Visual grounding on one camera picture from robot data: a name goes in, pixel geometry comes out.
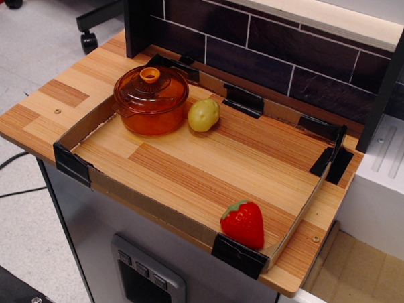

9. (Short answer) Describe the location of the amber glass pot lid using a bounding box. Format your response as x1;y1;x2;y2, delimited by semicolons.
113;65;190;117

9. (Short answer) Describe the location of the yellow toy potato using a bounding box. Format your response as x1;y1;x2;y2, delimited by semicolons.
188;98;220;133

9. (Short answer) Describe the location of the red toy strawberry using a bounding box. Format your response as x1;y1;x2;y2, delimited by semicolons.
220;200;265;250

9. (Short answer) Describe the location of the cardboard fence with black tape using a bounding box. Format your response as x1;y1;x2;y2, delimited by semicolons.
54;54;352;292

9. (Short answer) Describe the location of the grey control panel with buttons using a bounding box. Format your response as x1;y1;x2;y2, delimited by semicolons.
111;235;186;303

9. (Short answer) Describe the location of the black caster wheel base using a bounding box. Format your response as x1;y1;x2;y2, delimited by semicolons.
76;0;123;54

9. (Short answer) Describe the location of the dark shelf upright left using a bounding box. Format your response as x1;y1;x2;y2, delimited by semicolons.
123;0;163;58

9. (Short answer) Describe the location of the dark shelf upright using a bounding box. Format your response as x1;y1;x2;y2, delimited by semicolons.
123;0;163;58
356;28;404;153

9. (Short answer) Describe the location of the white sink drainboard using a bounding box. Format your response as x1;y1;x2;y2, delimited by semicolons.
357;115;404;194

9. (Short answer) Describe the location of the light wooden shelf board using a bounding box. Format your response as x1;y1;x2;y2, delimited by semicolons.
226;0;404;52

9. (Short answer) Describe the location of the dark shelf upright right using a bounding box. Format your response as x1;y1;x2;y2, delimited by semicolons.
356;28;404;153

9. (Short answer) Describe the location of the black floor cable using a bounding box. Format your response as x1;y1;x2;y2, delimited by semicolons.
0;149;50;255

